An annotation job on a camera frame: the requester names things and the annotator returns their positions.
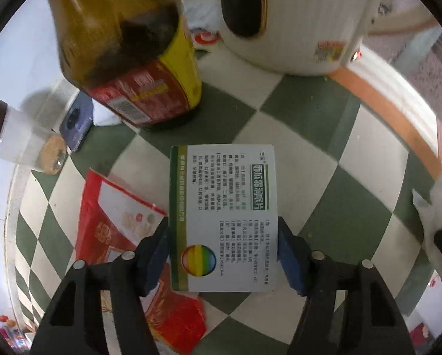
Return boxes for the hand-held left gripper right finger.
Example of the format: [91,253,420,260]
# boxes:
[276,216,417,355]

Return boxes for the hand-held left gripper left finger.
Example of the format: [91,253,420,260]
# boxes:
[29,216,171,355]

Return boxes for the white tissue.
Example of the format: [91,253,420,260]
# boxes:
[412,177,442,286]
[93,105,122,127]

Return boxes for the white green medicine box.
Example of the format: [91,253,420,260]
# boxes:
[169,144,279,293]

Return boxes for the red snack packet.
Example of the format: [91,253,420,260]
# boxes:
[75,169,207,354]

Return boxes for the green white checkered tablecloth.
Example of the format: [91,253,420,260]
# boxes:
[7,50,442,355]

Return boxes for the orange table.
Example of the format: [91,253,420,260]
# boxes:
[328,67,442,191]

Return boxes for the white tissue by phone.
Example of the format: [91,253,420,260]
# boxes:
[93,105,122,127]

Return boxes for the blue smartphone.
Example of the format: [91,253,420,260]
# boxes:
[59,92,95,153]

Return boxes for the clear jar with brown lid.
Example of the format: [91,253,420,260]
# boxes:
[0,98,69,175]

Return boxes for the brown glass sauce bottle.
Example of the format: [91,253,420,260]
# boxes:
[43,0,203,131]

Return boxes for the white pink electric kettle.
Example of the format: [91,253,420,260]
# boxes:
[206,0,388,77]

